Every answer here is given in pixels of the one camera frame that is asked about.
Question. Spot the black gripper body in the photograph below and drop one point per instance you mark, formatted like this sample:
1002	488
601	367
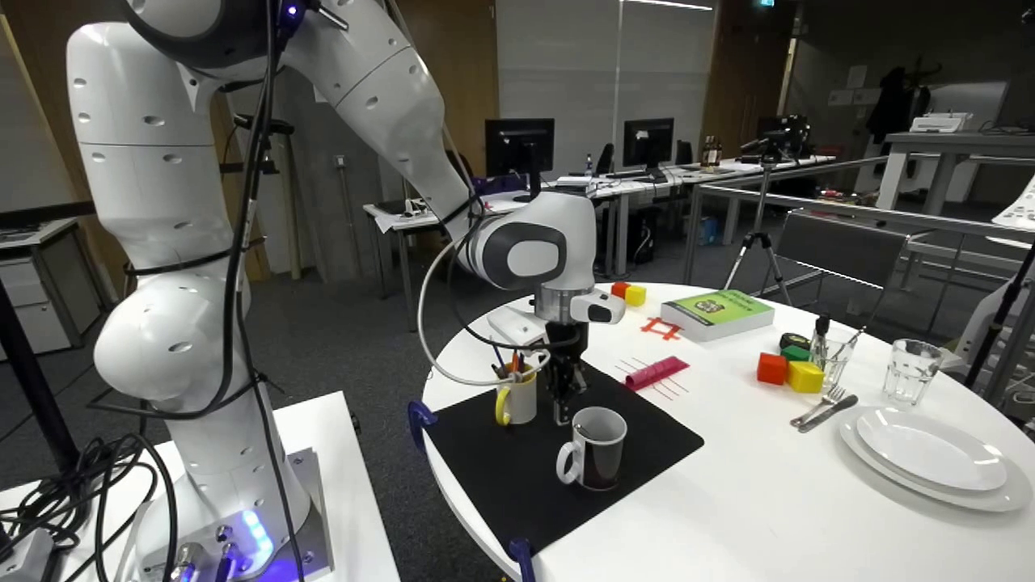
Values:
566	345

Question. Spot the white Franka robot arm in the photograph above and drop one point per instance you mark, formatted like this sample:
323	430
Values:
163	131

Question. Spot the orange pen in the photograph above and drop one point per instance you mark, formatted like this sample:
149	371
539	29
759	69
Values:
514	364

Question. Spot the white mug with yellow inside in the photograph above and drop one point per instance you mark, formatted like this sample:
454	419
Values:
519	401

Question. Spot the small orange block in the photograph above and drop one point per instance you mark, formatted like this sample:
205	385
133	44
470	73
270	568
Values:
618	289

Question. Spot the dark mug with white inside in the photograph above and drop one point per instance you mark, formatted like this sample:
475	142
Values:
601	457

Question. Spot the small yellow block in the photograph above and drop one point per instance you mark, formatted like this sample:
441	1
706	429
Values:
635	295

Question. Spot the black table mat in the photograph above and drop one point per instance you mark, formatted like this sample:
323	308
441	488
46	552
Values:
519	473

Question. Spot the blue clamp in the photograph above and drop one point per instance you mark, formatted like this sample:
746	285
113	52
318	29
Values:
523	562
418	423

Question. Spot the green book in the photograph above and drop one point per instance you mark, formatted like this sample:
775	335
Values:
716	312

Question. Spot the red block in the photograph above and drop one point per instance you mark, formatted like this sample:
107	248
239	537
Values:
770	367

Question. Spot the black computer monitor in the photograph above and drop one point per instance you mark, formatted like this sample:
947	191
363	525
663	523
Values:
519	147
649	141

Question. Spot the long white desk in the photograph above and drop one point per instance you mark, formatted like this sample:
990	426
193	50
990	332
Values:
691	174

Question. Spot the black tripod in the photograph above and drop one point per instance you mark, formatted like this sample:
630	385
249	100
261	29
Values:
762	248

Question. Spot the green block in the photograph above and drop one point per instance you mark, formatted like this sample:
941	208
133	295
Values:
797	348

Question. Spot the silver knife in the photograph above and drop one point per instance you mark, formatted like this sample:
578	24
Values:
819	414

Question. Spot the black marker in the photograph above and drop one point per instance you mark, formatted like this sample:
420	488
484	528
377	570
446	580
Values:
823	335

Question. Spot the small glass with utensils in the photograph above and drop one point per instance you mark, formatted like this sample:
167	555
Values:
834	373

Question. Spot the silver fork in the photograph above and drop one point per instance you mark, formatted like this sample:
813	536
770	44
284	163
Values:
834	405

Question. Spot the grey chair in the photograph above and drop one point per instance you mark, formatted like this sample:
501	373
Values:
842	248

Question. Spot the clear drinking glass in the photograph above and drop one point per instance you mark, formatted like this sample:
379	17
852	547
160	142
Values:
911	377

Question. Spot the small white plate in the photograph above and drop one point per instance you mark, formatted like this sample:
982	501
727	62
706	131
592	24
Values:
927	447

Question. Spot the black coat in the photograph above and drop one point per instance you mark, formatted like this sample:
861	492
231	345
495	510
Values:
894	100

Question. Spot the stack of white plates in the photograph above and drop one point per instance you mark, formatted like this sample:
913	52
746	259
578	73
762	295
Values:
971	501

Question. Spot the black pole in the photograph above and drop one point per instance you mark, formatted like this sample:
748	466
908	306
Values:
998	326

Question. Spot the grey table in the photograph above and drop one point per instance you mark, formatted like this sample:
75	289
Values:
949	147

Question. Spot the grey cabinet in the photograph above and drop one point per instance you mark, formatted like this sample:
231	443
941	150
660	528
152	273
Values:
51	291

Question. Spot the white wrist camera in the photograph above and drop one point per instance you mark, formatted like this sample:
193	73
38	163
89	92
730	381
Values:
601	308

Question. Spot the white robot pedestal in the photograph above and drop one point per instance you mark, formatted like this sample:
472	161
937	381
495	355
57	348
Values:
345	486

